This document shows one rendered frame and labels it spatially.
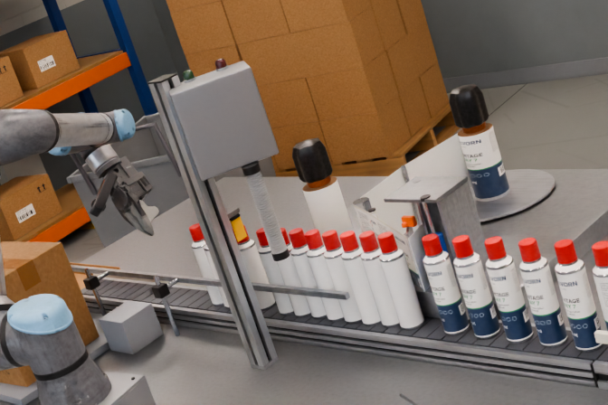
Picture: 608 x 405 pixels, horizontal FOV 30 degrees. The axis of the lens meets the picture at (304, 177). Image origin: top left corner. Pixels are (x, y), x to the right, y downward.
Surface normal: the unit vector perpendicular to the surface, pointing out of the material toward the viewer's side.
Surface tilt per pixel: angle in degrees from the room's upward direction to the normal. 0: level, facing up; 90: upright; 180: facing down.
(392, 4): 90
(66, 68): 90
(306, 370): 0
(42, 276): 90
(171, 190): 94
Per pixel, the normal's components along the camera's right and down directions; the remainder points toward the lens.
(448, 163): 0.61, 0.04
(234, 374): -0.30, -0.91
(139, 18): 0.77, -0.06
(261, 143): 0.19, 0.24
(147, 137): 0.90, -0.23
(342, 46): -0.46, 0.40
